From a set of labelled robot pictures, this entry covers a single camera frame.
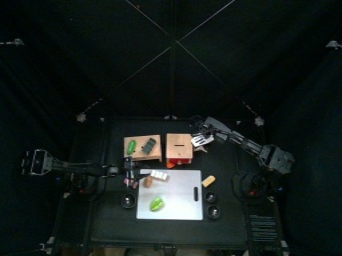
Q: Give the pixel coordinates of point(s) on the wooden knife holder block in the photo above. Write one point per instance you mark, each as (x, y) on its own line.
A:
(178, 150)

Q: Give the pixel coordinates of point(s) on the dark grey flat toy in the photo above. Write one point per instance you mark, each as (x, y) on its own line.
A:
(149, 146)

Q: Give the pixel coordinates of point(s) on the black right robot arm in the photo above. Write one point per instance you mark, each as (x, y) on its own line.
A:
(249, 145)

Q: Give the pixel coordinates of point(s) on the white sliced toy block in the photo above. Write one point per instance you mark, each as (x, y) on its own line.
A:
(159, 175)

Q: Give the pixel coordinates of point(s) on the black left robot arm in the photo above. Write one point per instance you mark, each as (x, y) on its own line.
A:
(75, 167)

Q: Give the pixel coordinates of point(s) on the brown toy egg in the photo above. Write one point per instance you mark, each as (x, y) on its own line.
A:
(147, 182)

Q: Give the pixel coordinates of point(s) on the tan yellow toy block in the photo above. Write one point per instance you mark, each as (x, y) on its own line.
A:
(209, 181)

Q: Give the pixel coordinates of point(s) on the white cutting board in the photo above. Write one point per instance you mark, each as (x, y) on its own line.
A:
(178, 206)

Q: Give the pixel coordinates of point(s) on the small black bowl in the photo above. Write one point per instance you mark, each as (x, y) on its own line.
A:
(129, 201)
(210, 197)
(213, 212)

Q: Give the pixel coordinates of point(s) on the light green leafy toy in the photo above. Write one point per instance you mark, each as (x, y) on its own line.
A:
(157, 204)

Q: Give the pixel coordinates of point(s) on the grey metal frame bracket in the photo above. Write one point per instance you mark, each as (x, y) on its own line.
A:
(82, 117)
(16, 42)
(170, 117)
(260, 121)
(333, 44)

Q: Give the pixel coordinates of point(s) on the green toy vegetable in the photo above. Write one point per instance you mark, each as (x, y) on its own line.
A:
(131, 147)

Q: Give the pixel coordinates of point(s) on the black vertical frame pole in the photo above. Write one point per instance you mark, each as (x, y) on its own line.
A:
(171, 83)

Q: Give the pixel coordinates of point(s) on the small orange toy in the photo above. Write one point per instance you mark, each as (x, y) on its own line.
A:
(170, 165)

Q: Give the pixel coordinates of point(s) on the wooden tray box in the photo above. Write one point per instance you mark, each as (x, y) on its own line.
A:
(141, 156)

